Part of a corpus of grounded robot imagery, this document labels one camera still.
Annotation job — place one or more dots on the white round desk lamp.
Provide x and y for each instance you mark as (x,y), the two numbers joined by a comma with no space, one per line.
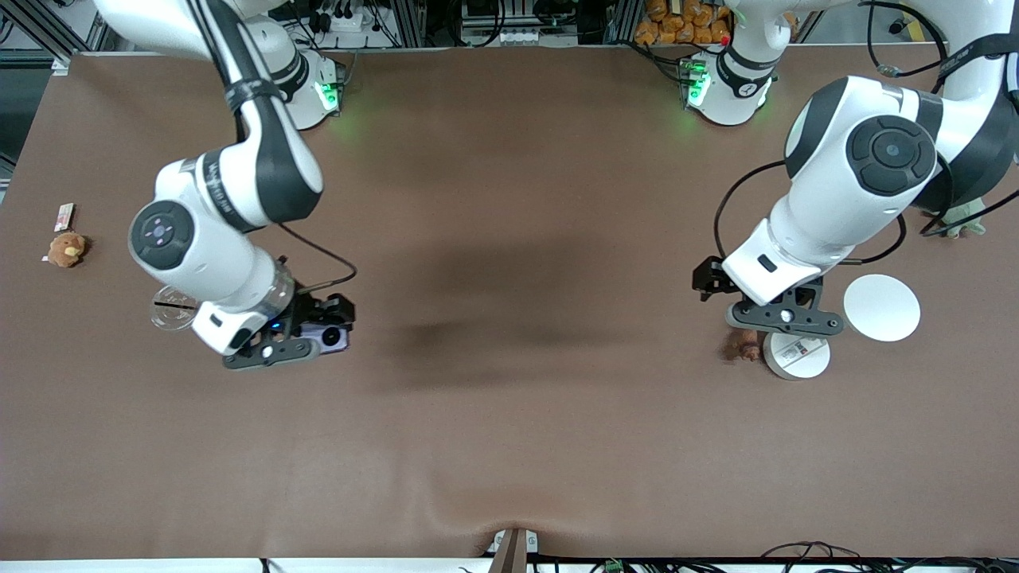
(881,308)

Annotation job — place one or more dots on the green connector plug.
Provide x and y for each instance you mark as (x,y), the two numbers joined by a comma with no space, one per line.
(613,567)

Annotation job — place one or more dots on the green turtle plush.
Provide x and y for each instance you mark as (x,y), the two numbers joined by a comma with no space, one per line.
(973,227)

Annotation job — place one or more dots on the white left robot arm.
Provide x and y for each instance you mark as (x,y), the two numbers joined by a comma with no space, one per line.
(844,183)

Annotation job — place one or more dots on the brown plush toy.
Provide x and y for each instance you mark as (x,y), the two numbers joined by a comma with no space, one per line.
(67,249)

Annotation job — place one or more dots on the brown lion statue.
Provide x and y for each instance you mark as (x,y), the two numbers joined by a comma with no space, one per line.
(742,346)

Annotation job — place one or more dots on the white power strip with plugs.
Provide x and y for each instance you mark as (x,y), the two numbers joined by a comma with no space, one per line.
(342,21)

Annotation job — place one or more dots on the small white red packet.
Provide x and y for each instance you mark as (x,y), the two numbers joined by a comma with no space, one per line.
(64,216)

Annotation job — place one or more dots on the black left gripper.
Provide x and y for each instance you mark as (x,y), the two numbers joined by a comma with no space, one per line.
(708,278)

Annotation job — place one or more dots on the brown table cover mat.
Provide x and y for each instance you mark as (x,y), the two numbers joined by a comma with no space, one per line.
(509,438)

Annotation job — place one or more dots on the black straw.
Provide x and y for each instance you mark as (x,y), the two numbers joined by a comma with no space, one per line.
(171,305)

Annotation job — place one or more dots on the aluminium frame post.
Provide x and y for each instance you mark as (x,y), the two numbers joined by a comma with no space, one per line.
(407,22)
(622,20)

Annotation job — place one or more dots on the gray metal bracket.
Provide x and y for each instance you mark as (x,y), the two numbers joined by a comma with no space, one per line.
(512,553)

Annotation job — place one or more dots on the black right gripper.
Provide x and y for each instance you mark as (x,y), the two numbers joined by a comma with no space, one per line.
(312,313)

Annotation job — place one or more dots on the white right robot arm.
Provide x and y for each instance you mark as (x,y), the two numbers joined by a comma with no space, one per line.
(239,183)

